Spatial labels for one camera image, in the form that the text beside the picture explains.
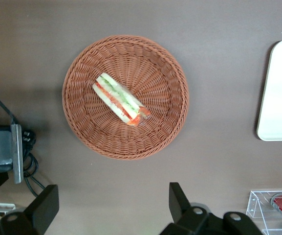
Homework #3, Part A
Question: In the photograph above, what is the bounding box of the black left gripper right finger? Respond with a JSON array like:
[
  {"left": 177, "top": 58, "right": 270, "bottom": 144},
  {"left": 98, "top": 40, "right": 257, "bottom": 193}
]
[{"left": 160, "top": 182, "right": 211, "bottom": 235}]

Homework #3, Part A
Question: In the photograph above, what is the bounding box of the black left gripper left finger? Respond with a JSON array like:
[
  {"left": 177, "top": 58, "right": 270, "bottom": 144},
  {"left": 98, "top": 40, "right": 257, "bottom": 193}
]
[{"left": 0, "top": 185, "right": 60, "bottom": 235}]

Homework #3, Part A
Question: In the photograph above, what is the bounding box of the vegetable sandwich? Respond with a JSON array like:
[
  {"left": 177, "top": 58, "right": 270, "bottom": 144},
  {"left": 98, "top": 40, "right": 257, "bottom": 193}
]
[{"left": 92, "top": 72, "right": 151, "bottom": 127}]

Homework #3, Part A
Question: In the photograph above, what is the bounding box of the round brown wicker basket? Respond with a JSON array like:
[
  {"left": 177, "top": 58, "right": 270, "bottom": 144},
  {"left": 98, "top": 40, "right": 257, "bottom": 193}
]
[{"left": 62, "top": 34, "right": 189, "bottom": 161}]

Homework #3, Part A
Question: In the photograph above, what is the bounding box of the beige plastic tray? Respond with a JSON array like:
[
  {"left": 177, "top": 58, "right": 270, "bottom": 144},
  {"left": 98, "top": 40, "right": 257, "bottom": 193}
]
[{"left": 256, "top": 39, "right": 282, "bottom": 142}]

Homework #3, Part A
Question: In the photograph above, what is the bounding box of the clear acrylic bottle rack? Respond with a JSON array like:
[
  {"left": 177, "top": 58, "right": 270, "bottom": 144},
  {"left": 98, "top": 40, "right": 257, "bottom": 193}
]
[{"left": 245, "top": 189, "right": 282, "bottom": 235}]

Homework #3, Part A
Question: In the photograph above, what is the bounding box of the grey metal appliance bracket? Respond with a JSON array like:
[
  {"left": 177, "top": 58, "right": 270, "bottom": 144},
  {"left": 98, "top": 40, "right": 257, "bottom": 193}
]
[{"left": 0, "top": 124, "right": 24, "bottom": 184}]

